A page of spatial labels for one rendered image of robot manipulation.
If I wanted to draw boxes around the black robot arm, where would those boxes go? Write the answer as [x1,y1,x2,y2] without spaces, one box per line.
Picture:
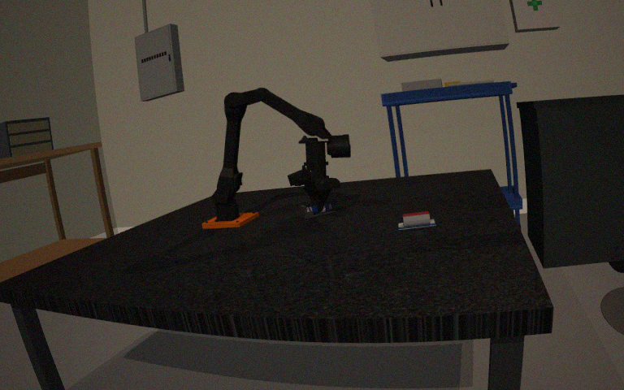
[211,88,351,222]

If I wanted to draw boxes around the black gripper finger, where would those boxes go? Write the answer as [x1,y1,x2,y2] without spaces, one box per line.
[311,188,332,212]
[303,188,317,206]

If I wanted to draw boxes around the blue and white battery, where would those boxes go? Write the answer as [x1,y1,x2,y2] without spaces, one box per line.
[306,203,329,215]

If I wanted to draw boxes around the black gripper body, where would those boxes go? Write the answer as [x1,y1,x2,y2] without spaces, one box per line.
[298,158,340,189]

